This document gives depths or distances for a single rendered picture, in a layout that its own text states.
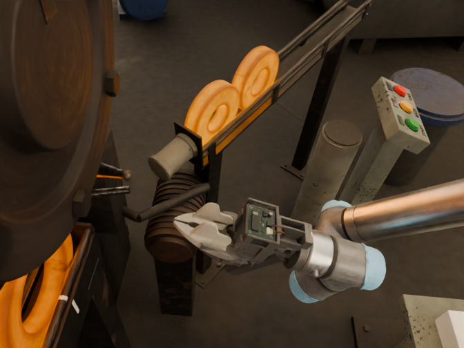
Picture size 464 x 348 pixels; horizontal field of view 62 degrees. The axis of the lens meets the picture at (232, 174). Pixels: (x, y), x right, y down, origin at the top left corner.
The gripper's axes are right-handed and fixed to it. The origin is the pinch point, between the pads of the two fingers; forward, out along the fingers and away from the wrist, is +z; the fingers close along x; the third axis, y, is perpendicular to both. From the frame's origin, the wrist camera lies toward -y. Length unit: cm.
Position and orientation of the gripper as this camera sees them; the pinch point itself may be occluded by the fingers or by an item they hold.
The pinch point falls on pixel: (180, 225)
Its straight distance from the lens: 62.1
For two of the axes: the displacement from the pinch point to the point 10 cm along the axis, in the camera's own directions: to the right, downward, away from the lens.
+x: -0.6, 7.5, -6.6
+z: -9.3, -2.9, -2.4
